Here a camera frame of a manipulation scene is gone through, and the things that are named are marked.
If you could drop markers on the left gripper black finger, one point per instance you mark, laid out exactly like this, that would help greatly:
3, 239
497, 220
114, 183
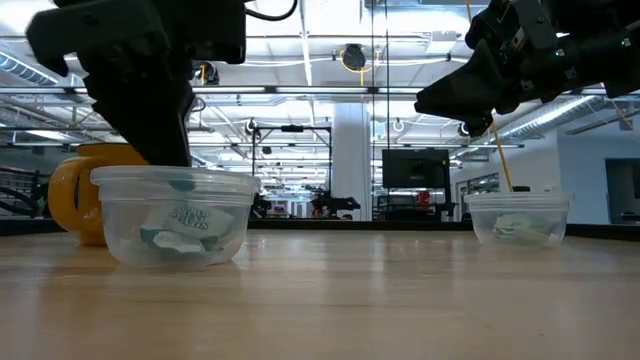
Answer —
150, 115

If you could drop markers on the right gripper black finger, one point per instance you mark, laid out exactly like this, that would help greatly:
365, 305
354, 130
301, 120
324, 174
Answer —
465, 95
477, 129

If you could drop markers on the green white sweetener packet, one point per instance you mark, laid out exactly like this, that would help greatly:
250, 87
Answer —
547, 230
172, 243
197, 220
512, 230

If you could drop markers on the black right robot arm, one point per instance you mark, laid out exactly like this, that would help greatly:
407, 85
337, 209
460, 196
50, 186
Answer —
625, 65

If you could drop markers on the black background robot arm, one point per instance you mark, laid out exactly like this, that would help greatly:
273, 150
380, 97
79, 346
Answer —
335, 204

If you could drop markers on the amber glass mug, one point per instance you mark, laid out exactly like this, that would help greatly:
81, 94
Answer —
112, 154

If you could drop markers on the clear plastic bowl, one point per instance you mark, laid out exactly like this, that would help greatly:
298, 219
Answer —
520, 200
175, 176

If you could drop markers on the black monitor screen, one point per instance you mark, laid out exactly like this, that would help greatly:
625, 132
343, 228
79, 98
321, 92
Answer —
415, 167

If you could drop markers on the white building column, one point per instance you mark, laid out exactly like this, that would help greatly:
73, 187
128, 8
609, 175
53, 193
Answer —
350, 160

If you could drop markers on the black background workstation frame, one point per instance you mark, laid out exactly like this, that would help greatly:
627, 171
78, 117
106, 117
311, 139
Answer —
292, 128

